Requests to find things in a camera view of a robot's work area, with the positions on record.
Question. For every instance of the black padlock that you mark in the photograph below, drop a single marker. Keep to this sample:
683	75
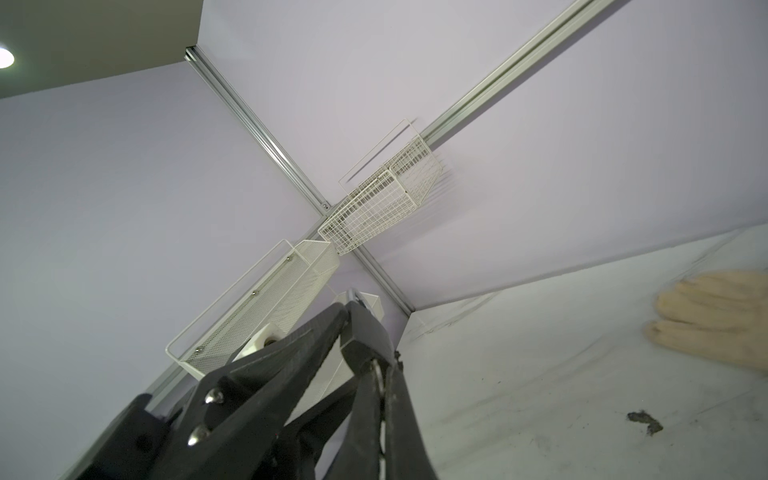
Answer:
364	339

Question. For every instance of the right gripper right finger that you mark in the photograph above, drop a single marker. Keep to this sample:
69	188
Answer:
405	454

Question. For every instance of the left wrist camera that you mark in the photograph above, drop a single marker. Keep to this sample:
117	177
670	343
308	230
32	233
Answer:
268	334

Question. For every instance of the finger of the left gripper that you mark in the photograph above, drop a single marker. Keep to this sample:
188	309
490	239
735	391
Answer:
299	446

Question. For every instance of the cream leather glove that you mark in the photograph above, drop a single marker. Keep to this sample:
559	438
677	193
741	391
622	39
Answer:
718	315

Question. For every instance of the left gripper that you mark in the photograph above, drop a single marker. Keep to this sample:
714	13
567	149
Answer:
229	422

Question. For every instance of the white wire basket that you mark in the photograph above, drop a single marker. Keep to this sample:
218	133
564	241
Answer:
386	186

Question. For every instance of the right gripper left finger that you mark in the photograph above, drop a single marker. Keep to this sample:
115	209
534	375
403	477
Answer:
358	457

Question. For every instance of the white mesh two-tier shelf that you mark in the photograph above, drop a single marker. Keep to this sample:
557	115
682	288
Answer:
287	286

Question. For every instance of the dark debris on table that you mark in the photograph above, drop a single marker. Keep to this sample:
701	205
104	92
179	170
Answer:
653	426

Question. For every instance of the key with ring middle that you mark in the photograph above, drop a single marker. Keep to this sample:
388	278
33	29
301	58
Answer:
379	382

